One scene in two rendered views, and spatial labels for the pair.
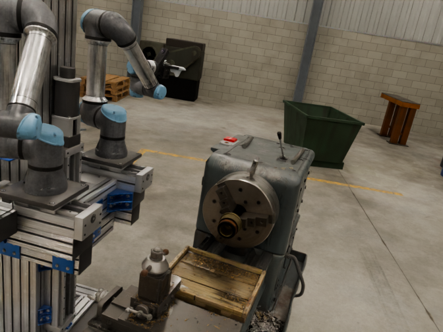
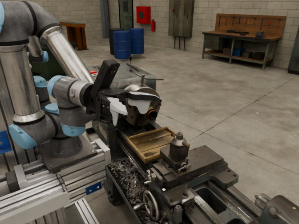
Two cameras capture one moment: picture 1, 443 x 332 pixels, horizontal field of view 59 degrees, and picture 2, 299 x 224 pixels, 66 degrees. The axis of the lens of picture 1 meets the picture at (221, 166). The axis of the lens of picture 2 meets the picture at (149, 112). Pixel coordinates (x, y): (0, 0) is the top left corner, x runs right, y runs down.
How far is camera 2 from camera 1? 1.07 m
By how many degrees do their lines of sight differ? 43
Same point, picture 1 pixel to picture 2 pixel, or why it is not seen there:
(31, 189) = (70, 152)
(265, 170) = (137, 79)
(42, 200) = (85, 154)
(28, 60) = (74, 55)
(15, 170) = (11, 156)
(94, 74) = not seen: hidden behind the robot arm
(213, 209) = (130, 111)
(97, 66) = not seen: hidden behind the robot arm
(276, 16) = not seen: outside the picture
